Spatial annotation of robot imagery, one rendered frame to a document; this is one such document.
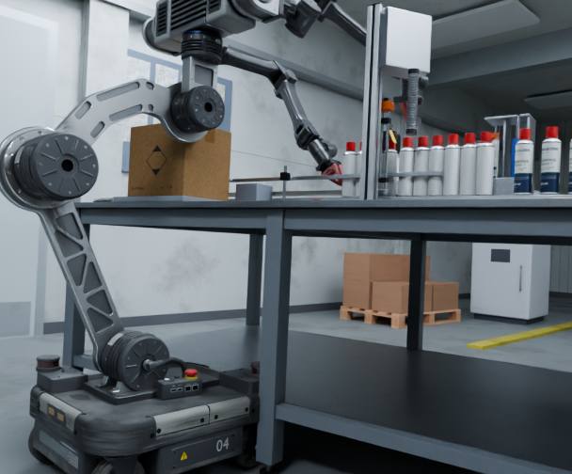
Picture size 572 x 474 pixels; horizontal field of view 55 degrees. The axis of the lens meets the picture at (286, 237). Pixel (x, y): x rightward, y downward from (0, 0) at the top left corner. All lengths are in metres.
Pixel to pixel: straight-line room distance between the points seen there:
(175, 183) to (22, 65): 2.39
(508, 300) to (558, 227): 4.65
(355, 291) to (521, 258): 1.74
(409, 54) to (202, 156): 0.79
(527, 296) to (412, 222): 4.54
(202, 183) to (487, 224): 1.04
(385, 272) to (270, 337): 3.74
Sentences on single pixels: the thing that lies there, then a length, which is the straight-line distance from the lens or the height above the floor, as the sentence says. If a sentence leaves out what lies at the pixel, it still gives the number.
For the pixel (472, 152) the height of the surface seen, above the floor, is 1.02.
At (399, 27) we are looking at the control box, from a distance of 1.91.
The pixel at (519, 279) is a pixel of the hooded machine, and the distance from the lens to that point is 5.93.
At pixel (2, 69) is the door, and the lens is 4.14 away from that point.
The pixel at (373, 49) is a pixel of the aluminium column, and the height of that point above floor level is 1.35.
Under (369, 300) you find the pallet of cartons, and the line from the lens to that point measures 5.18.
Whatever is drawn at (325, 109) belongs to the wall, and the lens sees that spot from 6.05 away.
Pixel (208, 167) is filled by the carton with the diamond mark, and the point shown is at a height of 0.97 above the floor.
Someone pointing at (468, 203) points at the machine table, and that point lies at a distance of 1.37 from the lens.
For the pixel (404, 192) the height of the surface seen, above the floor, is 0.90.
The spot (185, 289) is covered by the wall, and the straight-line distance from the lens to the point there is 4.75.
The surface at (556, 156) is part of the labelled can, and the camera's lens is 1.80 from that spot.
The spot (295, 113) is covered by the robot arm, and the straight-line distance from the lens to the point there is 2.22.
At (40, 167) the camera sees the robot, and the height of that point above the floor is 0.87.
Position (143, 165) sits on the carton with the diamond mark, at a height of 0.97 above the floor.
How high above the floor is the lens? 0.70
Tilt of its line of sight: 1 degrees up
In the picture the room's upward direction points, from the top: 3 degrees clockwise
